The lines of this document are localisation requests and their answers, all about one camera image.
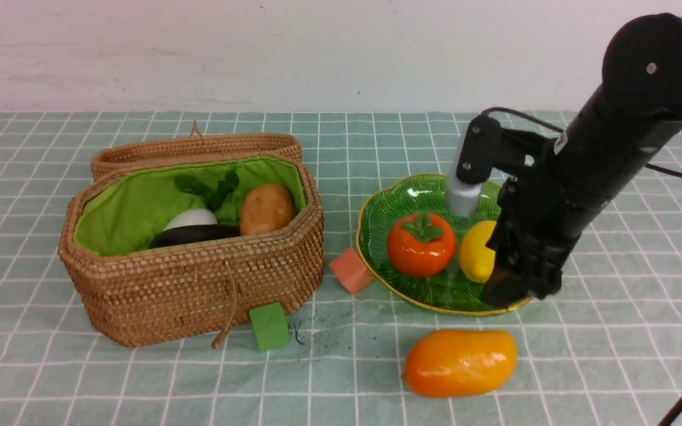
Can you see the orange toy mango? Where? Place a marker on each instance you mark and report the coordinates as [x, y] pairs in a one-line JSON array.
[[454, 363]]

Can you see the orange foam cube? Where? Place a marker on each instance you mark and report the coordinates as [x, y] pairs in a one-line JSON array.
[[352, 274]]

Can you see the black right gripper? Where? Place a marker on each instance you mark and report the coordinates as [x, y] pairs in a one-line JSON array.
[[544, 213]]

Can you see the green foam cube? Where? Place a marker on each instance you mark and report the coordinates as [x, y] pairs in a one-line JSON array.
[[270, 327]]

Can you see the white toy radish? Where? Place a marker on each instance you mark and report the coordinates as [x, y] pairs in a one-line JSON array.
[[212, 197]]

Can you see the yellow toy lemon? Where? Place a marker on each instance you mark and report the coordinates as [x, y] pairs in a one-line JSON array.
[[475, 259]]

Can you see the woven wicker basket green lining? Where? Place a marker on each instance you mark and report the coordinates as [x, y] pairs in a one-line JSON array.
[[138, 296]]

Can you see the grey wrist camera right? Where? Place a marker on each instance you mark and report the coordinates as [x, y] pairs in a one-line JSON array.
[[484, 146]]

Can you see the green checkered tablecloth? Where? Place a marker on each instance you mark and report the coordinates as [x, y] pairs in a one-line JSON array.
[[606, 351]]

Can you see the dark purple toy eggplant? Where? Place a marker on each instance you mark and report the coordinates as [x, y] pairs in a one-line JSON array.
[[190, 234]]

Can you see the woven wicker basket lid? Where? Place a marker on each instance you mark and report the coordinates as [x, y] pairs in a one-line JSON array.
[[195, 146]]

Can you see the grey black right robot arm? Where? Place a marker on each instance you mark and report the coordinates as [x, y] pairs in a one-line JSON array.
[[642, 68]]

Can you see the brown toy potato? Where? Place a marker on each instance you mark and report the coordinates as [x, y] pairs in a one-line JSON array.
[[266, 208]]

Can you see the orange toy persimmon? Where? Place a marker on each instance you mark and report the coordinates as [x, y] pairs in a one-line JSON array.
[[421, 245]]

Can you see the green glass leaf plate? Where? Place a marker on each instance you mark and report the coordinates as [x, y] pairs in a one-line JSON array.
[[448, 292]]

